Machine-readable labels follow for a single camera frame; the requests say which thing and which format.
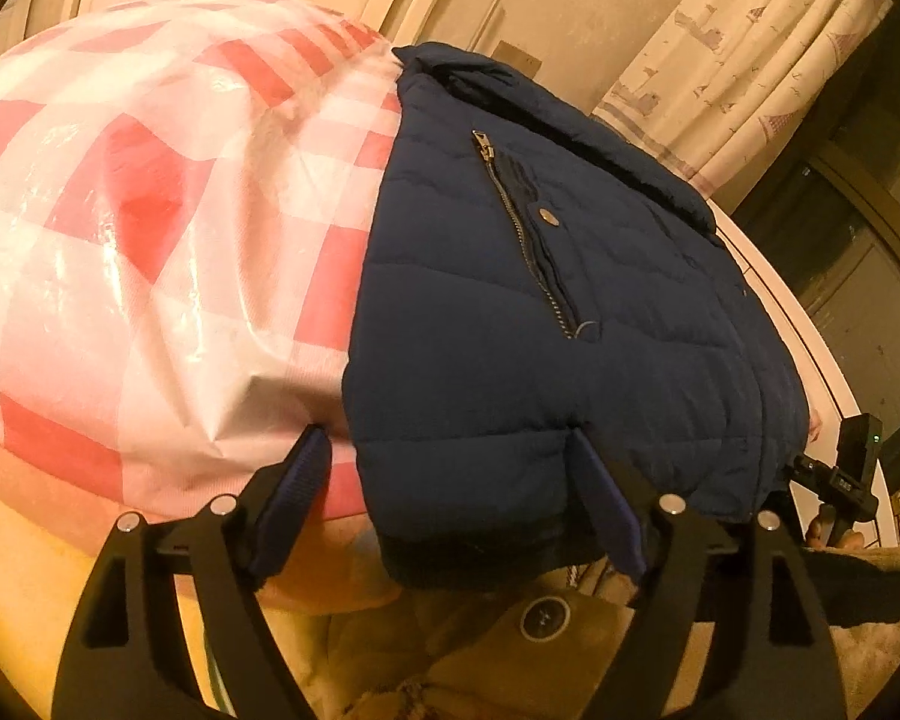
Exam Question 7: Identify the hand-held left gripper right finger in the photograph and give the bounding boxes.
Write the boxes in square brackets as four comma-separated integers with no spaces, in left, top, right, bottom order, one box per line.
[570,431,848,720]

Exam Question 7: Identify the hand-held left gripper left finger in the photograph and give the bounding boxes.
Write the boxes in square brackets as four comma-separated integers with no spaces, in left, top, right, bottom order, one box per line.
[49,424,335,720]

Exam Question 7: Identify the navy puffer jacket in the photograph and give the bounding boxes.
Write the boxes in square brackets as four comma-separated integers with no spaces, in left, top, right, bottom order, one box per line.
[341,41,811,590]

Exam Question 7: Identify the person's right forearm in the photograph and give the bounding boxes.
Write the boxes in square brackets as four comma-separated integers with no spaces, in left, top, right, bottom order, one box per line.
[802,547,900,631]

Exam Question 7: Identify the person's right hand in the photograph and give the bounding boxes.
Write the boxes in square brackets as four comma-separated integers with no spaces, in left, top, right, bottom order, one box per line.
[804,506,871,552]

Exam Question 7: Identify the white window ledge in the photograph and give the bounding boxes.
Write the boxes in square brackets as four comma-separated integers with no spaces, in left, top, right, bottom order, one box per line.
[701,195,863,541]

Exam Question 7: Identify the person's beige coat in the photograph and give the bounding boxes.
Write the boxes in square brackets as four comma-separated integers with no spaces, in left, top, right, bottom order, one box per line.
[195,547,900,720]

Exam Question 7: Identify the yellow and pink floral sheet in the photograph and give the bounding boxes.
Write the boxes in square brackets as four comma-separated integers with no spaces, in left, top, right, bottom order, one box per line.
[0,420,406,720]

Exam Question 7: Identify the window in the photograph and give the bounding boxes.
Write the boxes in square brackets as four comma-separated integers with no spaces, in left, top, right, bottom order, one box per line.
[727,7,900,421]

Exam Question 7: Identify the pink checkered blanket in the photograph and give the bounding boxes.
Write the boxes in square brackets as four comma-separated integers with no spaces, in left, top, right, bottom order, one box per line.
[0,0,406,522]

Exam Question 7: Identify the printed curtain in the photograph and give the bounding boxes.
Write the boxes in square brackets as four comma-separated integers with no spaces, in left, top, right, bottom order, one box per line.
[592,0,897,200]

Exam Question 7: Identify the white stick lamp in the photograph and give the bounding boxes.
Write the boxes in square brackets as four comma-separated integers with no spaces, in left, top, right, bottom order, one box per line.
[469,0,511,53]

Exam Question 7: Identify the wall switch plate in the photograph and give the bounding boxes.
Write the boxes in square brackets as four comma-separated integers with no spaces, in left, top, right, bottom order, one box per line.
[495,40,545,72]

